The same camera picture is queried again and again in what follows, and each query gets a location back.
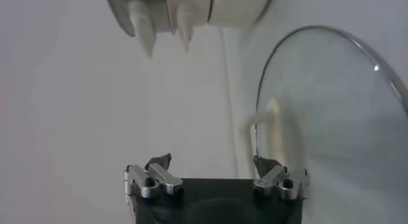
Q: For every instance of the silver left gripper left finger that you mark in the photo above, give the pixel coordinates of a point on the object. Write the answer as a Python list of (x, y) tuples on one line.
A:
[(153, 180)]

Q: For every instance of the cream electric cooker pot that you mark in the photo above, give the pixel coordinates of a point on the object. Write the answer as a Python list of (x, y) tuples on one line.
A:
[(236, 8)]

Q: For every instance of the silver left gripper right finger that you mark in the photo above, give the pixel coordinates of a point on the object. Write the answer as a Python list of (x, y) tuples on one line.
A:
[(280, 180)]

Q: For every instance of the stainless steel steamer basket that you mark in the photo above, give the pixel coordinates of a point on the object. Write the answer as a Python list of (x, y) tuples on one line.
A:
[(143, 21)]

